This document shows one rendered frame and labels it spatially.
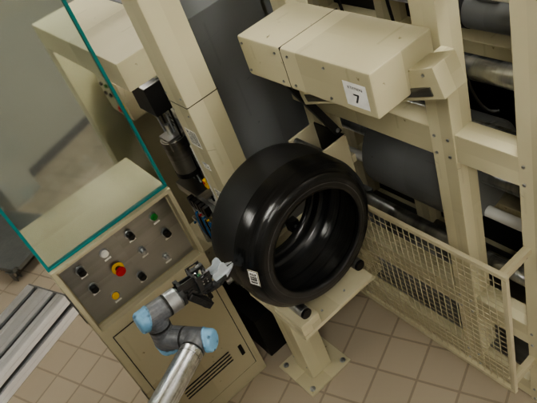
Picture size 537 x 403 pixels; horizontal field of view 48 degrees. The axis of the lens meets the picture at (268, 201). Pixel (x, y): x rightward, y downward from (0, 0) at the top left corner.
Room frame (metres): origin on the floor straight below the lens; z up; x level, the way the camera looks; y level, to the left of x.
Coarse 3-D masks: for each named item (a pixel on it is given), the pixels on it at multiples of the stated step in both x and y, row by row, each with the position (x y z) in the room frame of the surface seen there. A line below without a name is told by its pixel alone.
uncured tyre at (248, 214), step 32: (256, 160) 1.68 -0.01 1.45; (288, 160) 1.61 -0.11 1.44; (320, 160) 1.60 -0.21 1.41; (224, 192) 1.64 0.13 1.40; (256, 192) 1.54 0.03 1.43; (288, 192) 1.49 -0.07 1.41; (320, 192) 1.82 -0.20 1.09; (352, 192) 1.57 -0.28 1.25; (224, 224) 1.56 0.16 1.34; (256, 224) 1.46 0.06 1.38; (320, 224) 1.78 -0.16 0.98; (352, 224) 1.67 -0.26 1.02; (224, 256) 1.53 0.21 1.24; (256, 256) 1.42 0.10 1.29; (288, 256) 1.73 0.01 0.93; (320, 256) 1.67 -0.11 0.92; (352, 256) 1.54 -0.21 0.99; (256, 288) 1.41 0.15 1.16; (288, 288) 1.57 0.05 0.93; (320, 288) 1.47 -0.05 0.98
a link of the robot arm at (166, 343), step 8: (168, 328) 1.33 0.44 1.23; (176, 328) 1.32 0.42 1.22; (152, 336) 1.32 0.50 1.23; (160, 336) 1.31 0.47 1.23; (168, 336) 1.31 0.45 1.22; (176, 336) 1.30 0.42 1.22; (160, 344) 1.31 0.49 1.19; (168, 344) 1.30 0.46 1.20; (176, 344) 1.28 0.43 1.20; (160, 352) 1.32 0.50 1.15; (168, 352) 1.30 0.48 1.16; (176, 352) 1.31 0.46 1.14
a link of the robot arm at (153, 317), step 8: (160, 296) 1.39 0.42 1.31; (152, 304) 1.36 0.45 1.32; (160, 304) 1.35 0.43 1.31; (168, 304) 1.35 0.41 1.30; (136, 312) 1.36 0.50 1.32; (144, 312) 1.34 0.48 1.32; (152, 312) 1.34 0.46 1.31; (160, 312) 1.34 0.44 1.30; (168, 312) 1.34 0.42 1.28; (136, 320) 1.33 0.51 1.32; (144, 320) 1.32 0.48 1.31; (152, 320) 1.32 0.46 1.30; (160, 320) 1.32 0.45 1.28; (168, 320) 1.35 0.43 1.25; (144, 328) 1.30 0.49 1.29; (152, 328) 1.31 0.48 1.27; (160, 328) 1.32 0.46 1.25
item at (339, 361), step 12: (288, 360) 1.97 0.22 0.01; (336, 360) 1.85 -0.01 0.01; (348, 360) 1.83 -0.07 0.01; (288, 372) 1.90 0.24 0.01; (300, 372) 1.87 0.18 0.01; (324, 372) 1.82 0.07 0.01; (336, 372) 1.79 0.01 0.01; (300, 384) 1.80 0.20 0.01; (312, 384) 1.78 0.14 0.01; (324, 384) 1.75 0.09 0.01; (312, 396) 1.72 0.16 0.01
